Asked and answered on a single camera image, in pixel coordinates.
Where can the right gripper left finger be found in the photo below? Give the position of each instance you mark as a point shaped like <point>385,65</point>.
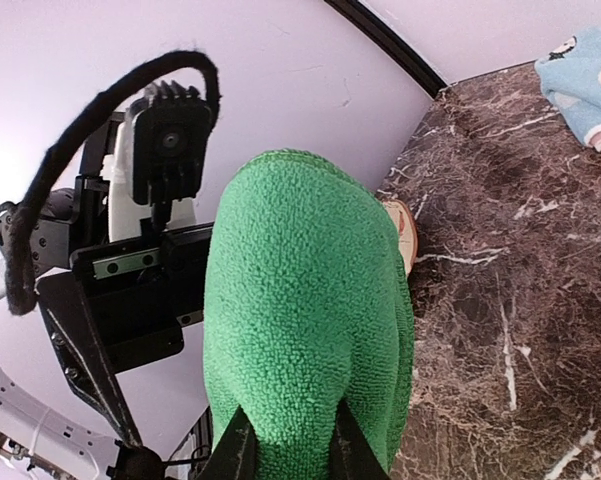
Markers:
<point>235,455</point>

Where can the light blue patterned towel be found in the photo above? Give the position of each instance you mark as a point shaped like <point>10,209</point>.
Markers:
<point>570,79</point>

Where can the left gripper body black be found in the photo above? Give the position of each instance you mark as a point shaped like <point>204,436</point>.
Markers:
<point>142,292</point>

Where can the beige embroidered round cloth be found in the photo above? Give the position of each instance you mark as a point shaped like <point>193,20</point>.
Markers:
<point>407,233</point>

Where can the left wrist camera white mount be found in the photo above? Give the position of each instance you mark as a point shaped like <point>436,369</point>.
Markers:
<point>156,169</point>

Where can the green towel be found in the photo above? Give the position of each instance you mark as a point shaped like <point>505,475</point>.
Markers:
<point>306,307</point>

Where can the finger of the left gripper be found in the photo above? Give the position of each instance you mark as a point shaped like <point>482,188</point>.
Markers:
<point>81,353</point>

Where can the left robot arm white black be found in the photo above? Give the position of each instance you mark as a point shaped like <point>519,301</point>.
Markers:
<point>38,411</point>

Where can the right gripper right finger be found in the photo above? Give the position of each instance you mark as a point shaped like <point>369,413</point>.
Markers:
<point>350,455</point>

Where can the left black frame post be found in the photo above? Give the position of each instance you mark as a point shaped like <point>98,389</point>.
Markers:
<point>397,49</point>

